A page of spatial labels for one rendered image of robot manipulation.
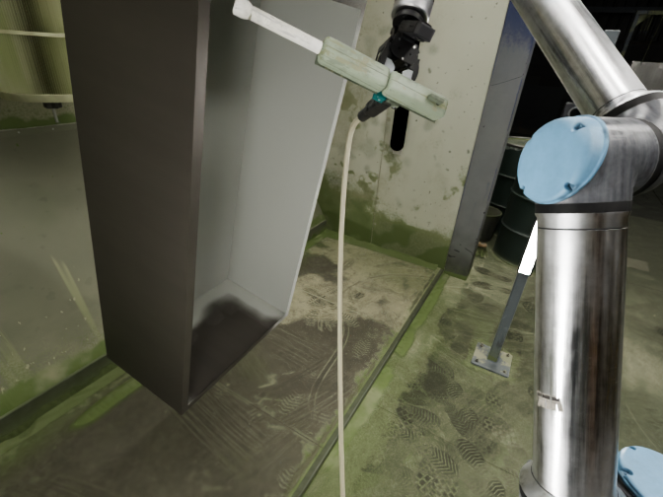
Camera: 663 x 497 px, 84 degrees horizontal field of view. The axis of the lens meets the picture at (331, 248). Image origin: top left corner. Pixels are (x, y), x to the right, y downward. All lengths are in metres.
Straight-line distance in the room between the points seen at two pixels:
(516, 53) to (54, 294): 2.75
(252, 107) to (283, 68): 0.19
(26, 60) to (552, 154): 1.79
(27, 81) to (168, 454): 1.55
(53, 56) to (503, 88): 2.30
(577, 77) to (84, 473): 1.92
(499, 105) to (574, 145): 2.13
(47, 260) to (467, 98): 2.51
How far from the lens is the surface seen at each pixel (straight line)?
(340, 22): 1.23
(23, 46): 1.93
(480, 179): 2.77
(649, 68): 7.56
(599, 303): 0.61
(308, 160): 1.31
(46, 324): 2.06
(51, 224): 2.15
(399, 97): 0.87
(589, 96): 0.77
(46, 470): 1.94
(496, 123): 2.69
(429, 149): 2.80
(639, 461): 0.91
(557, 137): 0.59
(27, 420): 2.09
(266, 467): 1.70
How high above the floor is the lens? 1.50
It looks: 28 degrees down
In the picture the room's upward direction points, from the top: 4 degrees clockwise
